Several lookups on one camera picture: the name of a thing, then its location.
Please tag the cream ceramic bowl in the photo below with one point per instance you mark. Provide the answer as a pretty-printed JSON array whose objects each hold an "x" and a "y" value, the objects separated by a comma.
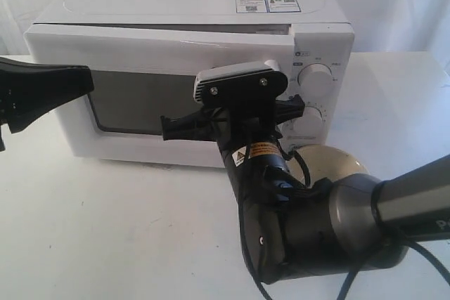
[{"x": 324, "y": 161}]

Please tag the white control knob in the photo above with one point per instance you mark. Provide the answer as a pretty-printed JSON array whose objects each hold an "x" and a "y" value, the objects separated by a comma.
[
  {"x": 309, "y": 124},
  {"x": 315, "y": 76}
]

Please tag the white microwave oven body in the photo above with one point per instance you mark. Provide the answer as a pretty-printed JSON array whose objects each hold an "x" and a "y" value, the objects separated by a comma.
[{"x": 322, "y": 35}]

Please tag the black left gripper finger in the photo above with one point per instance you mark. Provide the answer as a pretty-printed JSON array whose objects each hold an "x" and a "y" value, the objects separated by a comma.
[{"x": 29, "y": 90}]

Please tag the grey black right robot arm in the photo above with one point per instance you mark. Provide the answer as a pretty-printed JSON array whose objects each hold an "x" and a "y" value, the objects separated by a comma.
[{"x": 293, "y": 229}]

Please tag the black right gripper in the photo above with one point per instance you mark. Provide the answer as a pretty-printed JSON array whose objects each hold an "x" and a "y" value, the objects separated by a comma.
[{"x": 247, "y": 138}]

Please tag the white microwave door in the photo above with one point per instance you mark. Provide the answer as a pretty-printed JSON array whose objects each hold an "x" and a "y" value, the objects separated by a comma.
[{"x": 140, "y": 75}]

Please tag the blue white warning sticker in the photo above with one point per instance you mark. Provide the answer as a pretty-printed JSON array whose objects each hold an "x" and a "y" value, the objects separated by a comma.
[{"x": 267, "y": 6}]

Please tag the upper white control knob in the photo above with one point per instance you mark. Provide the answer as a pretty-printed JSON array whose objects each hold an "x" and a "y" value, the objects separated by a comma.
[{"x": 315, "y": 76}]

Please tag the lower white control knob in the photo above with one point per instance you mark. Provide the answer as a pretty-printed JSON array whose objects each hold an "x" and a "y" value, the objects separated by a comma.
[{"x": 309, "y": 124}]

